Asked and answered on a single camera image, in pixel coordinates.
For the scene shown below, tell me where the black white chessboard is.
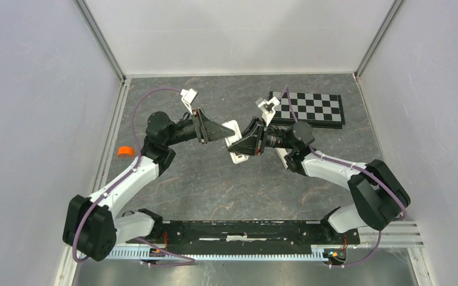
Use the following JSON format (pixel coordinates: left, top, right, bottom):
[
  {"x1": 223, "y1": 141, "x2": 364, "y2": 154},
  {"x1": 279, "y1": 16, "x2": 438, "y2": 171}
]
[{"x1": 271, "y1": 92, "x2": 345, "y2": 129}]

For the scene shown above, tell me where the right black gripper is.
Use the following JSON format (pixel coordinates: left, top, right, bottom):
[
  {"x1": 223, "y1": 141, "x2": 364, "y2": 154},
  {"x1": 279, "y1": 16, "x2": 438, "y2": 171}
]
[{"x1": 226, "y1": 117, "x2": 295, "y2": 157}]

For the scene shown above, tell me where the orange tape roll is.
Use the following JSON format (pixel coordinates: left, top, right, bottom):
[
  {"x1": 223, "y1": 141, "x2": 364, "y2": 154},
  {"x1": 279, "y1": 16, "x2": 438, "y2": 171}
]
[{"x1": 117, "y1": 146, "x2": 135, "y2": 158}]

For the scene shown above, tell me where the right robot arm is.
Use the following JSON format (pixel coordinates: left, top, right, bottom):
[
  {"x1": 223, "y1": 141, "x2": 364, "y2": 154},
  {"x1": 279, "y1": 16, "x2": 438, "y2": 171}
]
[{"x1": 223, "y1": 117, "x2": 411, "y2": 243}]

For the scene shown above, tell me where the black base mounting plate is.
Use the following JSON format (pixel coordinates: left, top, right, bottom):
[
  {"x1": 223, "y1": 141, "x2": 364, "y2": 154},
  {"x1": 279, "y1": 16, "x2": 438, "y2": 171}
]
[{"x1": 144, "y1": 220, "x2": 360, "y2": 255}]

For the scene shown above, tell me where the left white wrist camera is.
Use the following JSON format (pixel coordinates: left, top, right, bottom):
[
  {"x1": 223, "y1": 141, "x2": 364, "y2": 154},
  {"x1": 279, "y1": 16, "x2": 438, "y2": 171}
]
[{"x1": 180, "y1": 89, "x2": 198, "y2": 115}]

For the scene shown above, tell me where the white remote control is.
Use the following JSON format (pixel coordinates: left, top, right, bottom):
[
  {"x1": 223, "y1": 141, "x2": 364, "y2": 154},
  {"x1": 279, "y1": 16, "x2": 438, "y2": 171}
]
[{"x1": 222, "y1": 120, "x2": 249, "y2": 164}]

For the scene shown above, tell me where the long white plastic bar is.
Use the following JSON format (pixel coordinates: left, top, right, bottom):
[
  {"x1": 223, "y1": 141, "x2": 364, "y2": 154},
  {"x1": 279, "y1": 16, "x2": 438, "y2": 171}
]
[{"x1": 276, "y1": 148, "x2": 288, "y2": 169}]

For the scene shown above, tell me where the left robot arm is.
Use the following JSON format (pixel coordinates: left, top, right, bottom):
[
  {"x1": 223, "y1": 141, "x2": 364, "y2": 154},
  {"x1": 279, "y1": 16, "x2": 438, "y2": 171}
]
[{"x1": 63, "y1": 108, "x2": 236, "y2": 263}]

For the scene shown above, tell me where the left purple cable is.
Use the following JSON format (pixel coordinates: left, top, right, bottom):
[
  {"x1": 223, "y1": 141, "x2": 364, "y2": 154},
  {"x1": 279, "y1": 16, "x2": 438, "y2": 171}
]
[{"x1": 72, "y1": 87, "x2": 182, "y2": 264}]

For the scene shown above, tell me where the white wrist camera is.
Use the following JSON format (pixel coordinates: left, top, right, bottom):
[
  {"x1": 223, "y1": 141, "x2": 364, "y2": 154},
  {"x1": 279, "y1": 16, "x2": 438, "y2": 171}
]
[
  {"x1": 255, "y1": 97, "x2": 280, "y2": 126},
  {"x1": 180, "y1": 89, "x2": 198, "y2": 115}
]

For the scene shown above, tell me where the slotted cable duct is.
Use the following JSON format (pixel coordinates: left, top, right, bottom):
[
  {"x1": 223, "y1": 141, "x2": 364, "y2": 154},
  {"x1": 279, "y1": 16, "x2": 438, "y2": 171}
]
[{"x1": 106, "y1": 244, "x2": 340, "y2": 262}]

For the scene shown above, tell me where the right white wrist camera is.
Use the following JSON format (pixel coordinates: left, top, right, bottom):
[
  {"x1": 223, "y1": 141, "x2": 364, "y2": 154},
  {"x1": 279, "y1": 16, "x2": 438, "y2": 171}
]
[{"x1": 255, "y1": 97, "x2": 280, "y2": 126}]

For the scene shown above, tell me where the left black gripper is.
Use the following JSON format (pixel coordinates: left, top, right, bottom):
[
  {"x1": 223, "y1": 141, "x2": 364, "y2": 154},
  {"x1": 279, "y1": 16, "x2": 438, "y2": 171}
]
[{"x1": 165, "y1": 107, "x2": 234, "y2": 146}]

